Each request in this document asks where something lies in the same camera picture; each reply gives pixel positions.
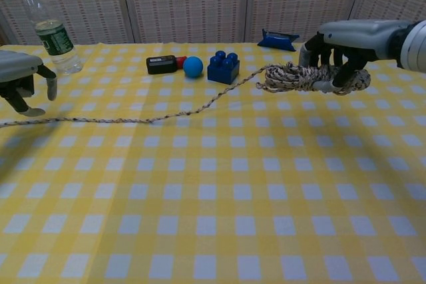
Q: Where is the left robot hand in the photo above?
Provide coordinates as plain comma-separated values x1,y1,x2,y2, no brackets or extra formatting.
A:
0,50,59,117

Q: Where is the blue foil packet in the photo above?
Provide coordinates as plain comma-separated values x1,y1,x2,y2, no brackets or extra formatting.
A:
257,28,301,53

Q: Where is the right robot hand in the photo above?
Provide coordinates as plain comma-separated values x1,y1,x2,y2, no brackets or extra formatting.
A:
298,19,413,96

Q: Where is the bamboo folding screen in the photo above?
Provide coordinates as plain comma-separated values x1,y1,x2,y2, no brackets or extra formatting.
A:
0,0,426,47

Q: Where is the clear plastic water bottle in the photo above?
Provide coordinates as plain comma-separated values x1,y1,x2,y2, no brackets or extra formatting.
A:
15,0,83,76

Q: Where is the black device with red cap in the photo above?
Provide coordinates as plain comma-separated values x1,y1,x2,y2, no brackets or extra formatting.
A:
145,54,188,76

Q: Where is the blue toy building block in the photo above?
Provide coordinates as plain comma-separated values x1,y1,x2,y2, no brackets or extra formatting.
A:
206,50,241,85

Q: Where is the blue ball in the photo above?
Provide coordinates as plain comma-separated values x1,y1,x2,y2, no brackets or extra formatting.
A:
182,56,204,79

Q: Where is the yellow checked tablecloth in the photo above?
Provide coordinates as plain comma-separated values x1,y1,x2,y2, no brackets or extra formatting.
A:
0,41,426,284

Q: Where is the multicoloured braided rope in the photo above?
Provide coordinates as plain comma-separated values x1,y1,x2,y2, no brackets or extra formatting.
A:
0,61,371,130

